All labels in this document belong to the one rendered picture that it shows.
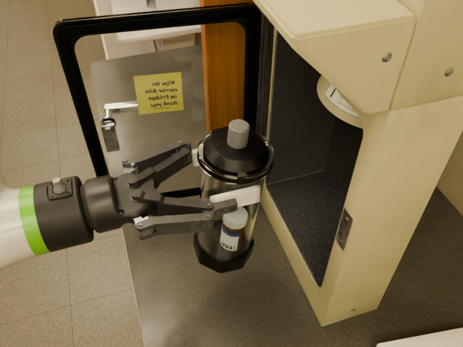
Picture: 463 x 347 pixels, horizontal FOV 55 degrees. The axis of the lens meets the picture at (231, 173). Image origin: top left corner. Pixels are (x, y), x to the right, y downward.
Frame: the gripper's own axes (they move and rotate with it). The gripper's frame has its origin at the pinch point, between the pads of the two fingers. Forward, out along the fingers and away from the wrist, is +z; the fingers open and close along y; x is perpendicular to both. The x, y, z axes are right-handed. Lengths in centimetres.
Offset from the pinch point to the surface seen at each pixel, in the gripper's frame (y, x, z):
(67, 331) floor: 52, 122, -51
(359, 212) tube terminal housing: -14.3, -3.0, 12.1
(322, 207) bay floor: 4.9, 20.8, 20.2
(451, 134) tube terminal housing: -14.3, -13.2, 21.5
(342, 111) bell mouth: -3.6, -10.3, 14.1
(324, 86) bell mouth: 1.7, -10.9, 14.0
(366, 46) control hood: -14.3, -26.7, 7.4
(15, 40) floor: 300, 122, -74
